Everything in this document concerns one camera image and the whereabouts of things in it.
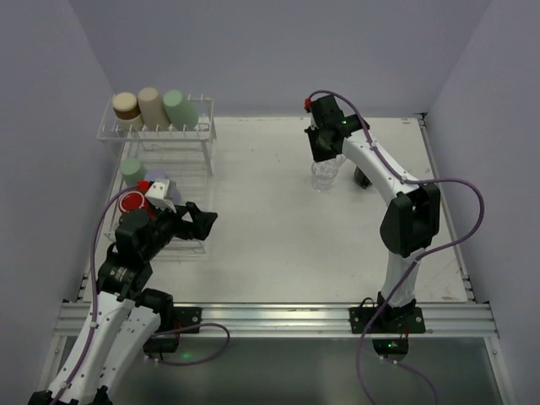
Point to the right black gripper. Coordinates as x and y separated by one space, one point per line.
363 178

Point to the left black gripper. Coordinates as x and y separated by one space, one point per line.
191 222

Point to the clear faceted glass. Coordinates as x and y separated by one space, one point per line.
323 174

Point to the black mug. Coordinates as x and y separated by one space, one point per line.
361 179

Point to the lavender cup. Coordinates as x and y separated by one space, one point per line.
158 174

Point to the red cup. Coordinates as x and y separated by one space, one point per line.
132 200

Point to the green cup shelf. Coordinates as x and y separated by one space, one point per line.
180 110
132 171

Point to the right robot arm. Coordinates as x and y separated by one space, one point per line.
411 220

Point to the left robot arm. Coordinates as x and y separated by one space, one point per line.
124 313

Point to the beige cup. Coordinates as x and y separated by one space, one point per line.
152 109

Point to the brown and cream cup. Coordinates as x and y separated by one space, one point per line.
128 114

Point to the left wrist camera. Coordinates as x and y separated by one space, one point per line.
163 194

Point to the white wire dish rack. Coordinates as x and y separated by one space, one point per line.
184 155

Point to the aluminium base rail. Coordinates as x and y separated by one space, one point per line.
256 320

